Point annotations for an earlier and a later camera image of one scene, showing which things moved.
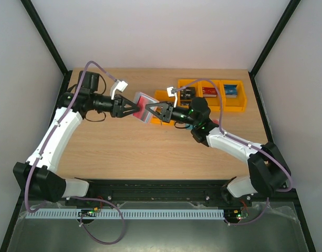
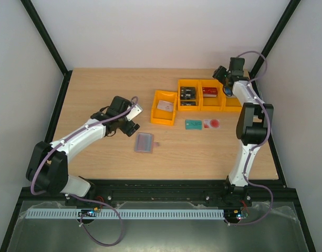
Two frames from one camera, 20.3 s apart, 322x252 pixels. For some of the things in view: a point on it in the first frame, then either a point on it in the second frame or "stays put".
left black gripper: [118, 111] → [130, 129]
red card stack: [209, 92] stays put
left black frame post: [50, 43] stays put
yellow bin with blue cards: [234, 97] stays put
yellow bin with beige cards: [162, 95] stays put
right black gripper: [167, 112] → [219, 72]
